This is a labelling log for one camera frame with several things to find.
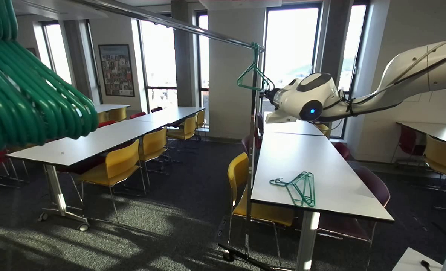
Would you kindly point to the small black object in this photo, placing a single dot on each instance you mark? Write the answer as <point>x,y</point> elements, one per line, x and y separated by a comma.
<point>426,263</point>

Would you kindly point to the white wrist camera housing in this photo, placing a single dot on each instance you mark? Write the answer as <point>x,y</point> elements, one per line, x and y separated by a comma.
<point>281,117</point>

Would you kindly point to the bundle of green hangers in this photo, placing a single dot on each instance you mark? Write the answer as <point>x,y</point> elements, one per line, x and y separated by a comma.
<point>33,99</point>

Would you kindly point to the metal clothes rack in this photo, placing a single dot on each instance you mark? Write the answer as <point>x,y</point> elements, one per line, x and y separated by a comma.
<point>183,26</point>

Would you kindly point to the white robot base platform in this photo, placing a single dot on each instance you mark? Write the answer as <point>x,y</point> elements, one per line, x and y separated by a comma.
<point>409,260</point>

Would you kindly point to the white rectangular table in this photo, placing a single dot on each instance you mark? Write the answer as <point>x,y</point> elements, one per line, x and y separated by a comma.
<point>111,107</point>
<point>304,155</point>
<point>435,131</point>
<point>293,129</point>
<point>173,114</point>
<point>73,148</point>

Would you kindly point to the maroon chair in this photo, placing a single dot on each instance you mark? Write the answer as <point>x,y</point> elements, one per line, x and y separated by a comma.
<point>376,185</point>
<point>412,140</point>
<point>344,149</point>
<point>247,144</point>

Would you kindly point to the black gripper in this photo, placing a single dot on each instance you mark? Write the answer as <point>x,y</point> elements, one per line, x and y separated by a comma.
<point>274,95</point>

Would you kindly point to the large framed wall picture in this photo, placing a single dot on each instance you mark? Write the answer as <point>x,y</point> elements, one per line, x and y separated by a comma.
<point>117,69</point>

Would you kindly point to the black chair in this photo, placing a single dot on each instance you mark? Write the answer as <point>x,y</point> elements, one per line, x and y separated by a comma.
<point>158,108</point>

